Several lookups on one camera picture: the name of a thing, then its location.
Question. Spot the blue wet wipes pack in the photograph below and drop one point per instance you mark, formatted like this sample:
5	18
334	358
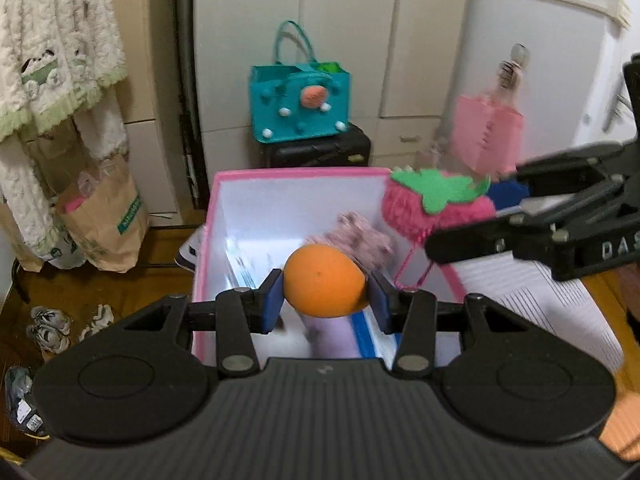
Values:
370	335

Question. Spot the small brown paper bag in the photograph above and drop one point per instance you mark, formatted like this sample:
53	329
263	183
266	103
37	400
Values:
55	145

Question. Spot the black vertical pole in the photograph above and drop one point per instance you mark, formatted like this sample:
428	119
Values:
185	85

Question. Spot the black suitcase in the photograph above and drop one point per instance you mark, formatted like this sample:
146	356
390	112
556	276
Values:
320	152

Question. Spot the beige tall cabinet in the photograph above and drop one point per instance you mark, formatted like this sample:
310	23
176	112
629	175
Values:
145	60

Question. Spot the pink cardboard box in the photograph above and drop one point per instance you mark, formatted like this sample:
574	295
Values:
270	210

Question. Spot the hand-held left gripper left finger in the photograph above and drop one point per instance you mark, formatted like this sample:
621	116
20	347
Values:
272	306

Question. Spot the narrow brown paper bag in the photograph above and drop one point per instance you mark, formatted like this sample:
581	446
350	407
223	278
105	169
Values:
15	240

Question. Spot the pink knitted strawberry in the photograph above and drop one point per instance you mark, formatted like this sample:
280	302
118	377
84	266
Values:
410	210

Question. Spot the orange plush toy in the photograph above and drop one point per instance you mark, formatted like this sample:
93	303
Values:
325	280

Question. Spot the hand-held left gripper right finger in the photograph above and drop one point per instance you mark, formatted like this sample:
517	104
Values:
377	304

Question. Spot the teal felt handbag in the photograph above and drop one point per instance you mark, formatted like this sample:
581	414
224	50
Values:
280	105

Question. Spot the white refrigerator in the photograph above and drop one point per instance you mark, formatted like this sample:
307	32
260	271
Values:
550	60

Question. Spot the printed paper sheet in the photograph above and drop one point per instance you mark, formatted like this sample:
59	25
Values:
240	270

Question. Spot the cream fleece pajama jacket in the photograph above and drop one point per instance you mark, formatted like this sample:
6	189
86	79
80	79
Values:
50	35

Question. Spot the pink shopping bag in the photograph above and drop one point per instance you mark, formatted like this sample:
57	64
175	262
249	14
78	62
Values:
480	130

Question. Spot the white door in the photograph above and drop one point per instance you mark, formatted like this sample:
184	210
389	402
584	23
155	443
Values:
597	100

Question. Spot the wall switch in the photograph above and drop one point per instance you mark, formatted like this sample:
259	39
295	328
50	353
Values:
620	10

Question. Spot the purple plush toy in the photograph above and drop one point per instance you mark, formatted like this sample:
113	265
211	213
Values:
330	337

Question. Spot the white green printed bag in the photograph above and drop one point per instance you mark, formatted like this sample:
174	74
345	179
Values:
62	250

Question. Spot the large brown paper bag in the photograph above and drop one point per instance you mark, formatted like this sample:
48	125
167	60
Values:
100	210

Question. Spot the white wardrobe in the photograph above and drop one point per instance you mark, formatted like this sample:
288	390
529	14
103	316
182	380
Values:
350	35

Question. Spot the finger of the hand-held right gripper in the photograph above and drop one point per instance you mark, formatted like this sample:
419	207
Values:
507	193
475	242

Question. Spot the grey white sneaker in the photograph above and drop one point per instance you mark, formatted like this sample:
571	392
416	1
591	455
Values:
47	327
97	317

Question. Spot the dark plastic bag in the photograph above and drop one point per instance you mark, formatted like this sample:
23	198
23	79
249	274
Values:
22	400

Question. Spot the black metal coat rack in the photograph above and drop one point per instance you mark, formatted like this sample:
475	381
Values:
17	280

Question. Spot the orange patterned blanket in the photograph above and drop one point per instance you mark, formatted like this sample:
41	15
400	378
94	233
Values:
625	425

